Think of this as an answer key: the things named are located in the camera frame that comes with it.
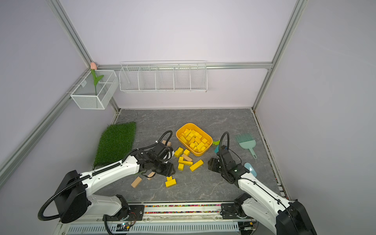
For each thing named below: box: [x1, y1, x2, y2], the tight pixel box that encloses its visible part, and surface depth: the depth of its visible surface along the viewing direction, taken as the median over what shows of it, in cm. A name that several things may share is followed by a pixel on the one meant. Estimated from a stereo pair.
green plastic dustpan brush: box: [235, 133, 258, 160], surface depth 102 cm
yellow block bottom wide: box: [164, 178, 177, 188], surface depth 84 cm
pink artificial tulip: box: [90, 62, 104, 96], surface depth 92 cm
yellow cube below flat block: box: [177, 163, 185, 171], surface depth 89 cm
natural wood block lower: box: [130, 176, 142, 189], surface depth 85 cm
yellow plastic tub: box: [175, 122, 213, 157], surface depth 103 cm
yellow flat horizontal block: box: [178, 160, 193, 165], surface depth 91 cm
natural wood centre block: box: [181, 153, 193, 162], surface depth 94 cm
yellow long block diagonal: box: [189, 159, 205, 172], surface depth 91 cm
